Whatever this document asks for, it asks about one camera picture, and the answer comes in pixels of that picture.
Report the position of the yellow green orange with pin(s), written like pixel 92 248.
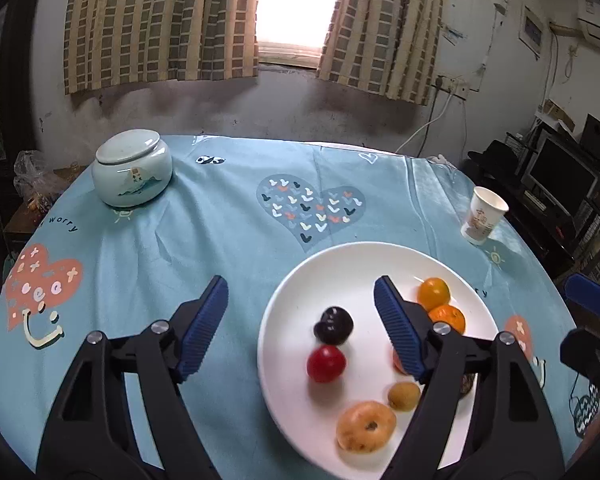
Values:
pixel 434 293

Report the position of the glazed tan doughnut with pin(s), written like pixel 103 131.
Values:
pixel 366 427

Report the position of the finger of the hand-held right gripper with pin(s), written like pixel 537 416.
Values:
pixel 587 292
pixel 587 355

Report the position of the checked beige curtain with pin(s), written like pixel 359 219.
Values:
pixel 385 25
pixel 155 20

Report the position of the wooden side table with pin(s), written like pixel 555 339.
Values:
pixel 25 217

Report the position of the celadon ceramic lidded jar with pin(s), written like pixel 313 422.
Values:
pixel 131 167

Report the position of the black computer desk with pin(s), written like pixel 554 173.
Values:
pixel 545 235

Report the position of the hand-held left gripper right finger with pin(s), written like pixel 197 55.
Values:
pixel 400 332

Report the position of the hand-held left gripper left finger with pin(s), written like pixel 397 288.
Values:
pixel 205 330

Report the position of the dark purple plum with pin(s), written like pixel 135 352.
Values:
pixel 334 325

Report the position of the clear plastic bag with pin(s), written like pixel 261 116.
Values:
pixel 32 175

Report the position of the white wall panel box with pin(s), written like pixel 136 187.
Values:
pixel 532 27

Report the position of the mandarin orange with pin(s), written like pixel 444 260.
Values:
pixel 451 317

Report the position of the white wall socket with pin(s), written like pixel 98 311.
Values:
pixel 452 86

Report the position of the computer monitor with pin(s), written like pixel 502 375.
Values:
pixel 560 175

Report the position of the black hat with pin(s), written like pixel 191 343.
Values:
pixel 495 157

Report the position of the white paper cup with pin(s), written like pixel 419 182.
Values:
pixel 484 215

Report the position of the bright window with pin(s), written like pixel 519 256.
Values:
pixel 295 5

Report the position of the black speaker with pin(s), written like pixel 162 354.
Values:
pixel 596 135

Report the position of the cardboard box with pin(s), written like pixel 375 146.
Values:
pixel 560 114

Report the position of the small red plum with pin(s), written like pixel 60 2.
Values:
pixel 326 364

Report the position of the light blue printed tablecloth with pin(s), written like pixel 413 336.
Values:
pixel 180 240

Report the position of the white round plate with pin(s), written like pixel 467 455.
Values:
pixel 360 280

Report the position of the small tan longan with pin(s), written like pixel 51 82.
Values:
pixel 404 395

